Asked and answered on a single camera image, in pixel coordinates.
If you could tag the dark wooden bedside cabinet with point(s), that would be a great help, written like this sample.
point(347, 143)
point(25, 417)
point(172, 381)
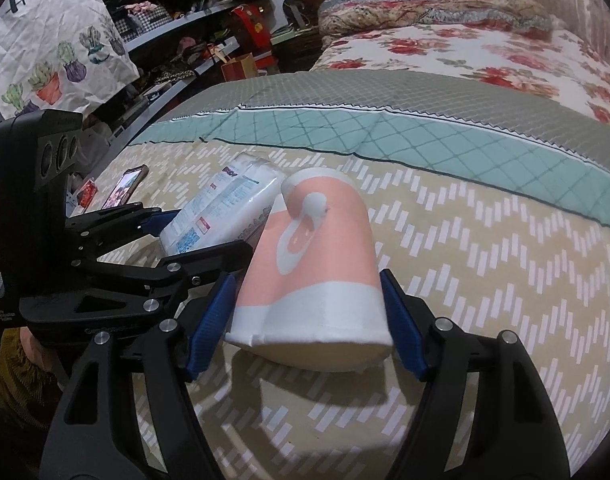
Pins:
point(295, 50)

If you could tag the smartphone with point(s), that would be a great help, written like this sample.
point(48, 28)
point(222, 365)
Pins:
point(127, 182)

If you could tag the pink and white packet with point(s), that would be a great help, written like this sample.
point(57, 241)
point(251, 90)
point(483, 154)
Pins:
point(325, 260)

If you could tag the brown paper gift bag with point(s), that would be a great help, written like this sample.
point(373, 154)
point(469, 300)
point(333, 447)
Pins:
point(240, 67)

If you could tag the white tissue packet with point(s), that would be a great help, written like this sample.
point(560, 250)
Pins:
point(225, 195)

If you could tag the person's left forearm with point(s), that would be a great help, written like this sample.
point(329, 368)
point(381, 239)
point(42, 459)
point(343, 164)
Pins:
point(20, 385)

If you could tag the floral pillow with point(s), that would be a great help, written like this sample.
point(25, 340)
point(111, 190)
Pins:
point(425, 5)

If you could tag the grey shelf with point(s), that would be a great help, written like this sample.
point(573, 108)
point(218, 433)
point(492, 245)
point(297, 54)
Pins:
point(195, 15)

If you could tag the floral bed sheet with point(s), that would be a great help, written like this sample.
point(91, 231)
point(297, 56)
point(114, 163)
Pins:
point(485, 50)

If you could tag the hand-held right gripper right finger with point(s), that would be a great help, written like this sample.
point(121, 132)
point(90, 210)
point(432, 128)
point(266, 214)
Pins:
point(402, 330)

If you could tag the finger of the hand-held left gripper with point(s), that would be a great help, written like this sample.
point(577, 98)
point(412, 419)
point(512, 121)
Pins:
point(115, 225)
point(215, 257)

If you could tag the white cactus print cloth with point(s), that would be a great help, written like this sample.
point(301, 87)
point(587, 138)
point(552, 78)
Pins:
point(50, 25)

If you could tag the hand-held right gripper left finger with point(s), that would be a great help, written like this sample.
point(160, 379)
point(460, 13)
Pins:
point(210, 330)

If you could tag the small red packet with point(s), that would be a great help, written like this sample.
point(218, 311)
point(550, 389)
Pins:
point(87, 194)

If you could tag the red bag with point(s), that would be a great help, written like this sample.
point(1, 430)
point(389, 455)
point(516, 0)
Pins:
point(255, 35)

